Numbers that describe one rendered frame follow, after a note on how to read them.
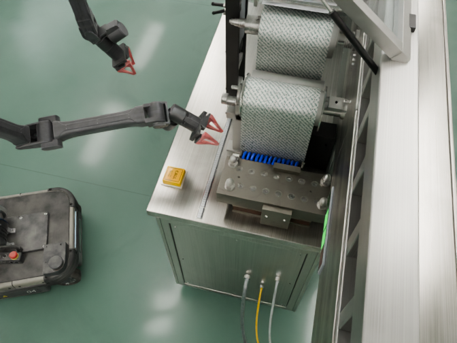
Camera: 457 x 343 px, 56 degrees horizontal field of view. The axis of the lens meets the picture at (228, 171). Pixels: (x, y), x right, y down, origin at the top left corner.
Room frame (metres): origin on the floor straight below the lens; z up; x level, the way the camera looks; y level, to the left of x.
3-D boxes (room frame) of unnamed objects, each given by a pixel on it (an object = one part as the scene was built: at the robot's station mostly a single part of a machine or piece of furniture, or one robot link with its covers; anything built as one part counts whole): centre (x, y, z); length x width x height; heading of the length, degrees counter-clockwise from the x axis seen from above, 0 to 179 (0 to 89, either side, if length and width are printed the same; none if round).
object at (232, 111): (1.03, -0.02, 1.05); 0.06 x 0.05 x 0.31; 76
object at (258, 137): (0.90, -0.16, 1.11); 0.23 x 0.01 x 0.18; 76
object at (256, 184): (0.77, -0.17, 1.00); 0.40 x 0.16 x 0.06; 76
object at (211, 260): (1.89, -0.32, 0.43); 2.52 x 0.64 x 0.86; 166
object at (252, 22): (1.24, -0.09, 1.33); 0.06 x 0.06 x 0.06; 76
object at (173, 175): (0.89, 0.21, 0.91); 0.07 x 0.07 x 0.02; 76
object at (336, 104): (0.92, -0.35, 1.28); 0.06 x 0.05 x 0.02; 76
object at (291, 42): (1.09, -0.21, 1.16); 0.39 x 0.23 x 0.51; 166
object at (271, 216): (0.68, -0.16, 0.96); 0.10 x 0.03 x 0.11; 76
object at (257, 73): (1.07, -0.20, 1.17); 0.26 x 0.12 x 0.12; 76
